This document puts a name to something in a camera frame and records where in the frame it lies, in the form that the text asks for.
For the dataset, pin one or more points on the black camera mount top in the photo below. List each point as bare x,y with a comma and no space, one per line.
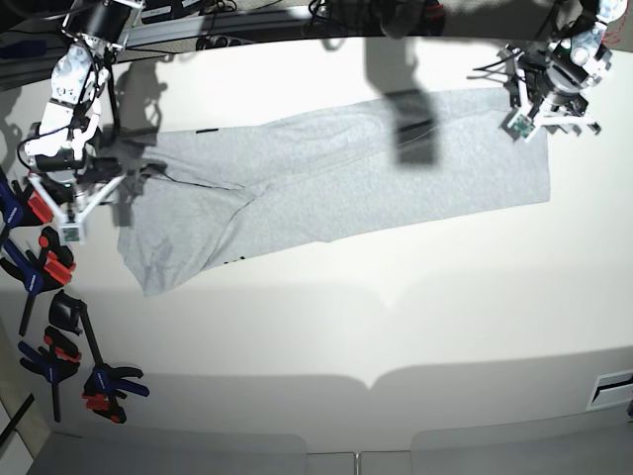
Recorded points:
378,18

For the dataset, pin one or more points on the grey T-shirt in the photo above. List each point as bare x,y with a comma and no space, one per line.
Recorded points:
208,198

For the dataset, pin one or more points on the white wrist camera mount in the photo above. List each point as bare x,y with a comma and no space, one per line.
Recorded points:
538,58
70,201

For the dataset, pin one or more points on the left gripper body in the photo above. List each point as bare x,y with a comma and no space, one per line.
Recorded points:
547,98

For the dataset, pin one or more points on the long black bar clamp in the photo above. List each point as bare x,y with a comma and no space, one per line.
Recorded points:
106,385

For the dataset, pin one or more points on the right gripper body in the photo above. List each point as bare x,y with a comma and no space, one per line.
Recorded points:
136,171

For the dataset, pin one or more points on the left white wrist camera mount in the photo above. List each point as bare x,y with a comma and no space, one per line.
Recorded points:
538,58

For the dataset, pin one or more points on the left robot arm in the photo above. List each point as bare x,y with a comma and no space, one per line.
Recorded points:
583,40

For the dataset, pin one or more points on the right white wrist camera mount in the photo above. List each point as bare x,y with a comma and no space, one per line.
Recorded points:
70,201

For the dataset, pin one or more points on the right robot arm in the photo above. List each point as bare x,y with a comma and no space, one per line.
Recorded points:
63,147

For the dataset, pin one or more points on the blue red bar clamp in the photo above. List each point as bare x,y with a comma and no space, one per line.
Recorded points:
50,270
21,207
57,361

